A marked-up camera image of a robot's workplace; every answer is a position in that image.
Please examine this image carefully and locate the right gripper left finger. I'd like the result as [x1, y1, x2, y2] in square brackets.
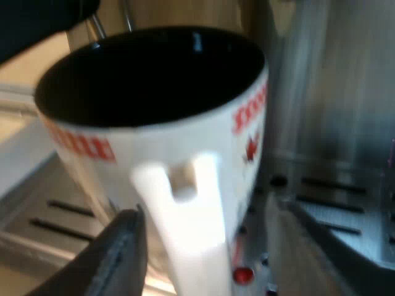
[39, 202, 149, 296]

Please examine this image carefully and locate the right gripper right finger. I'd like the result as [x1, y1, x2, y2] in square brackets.
[265, 193, 395, 296]

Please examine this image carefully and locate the white mug with red and black print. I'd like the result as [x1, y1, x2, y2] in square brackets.
[33, 30, 270, 296]

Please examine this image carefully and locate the steel espresso machine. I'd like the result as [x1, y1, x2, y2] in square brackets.
[0, 0, 395, 296]

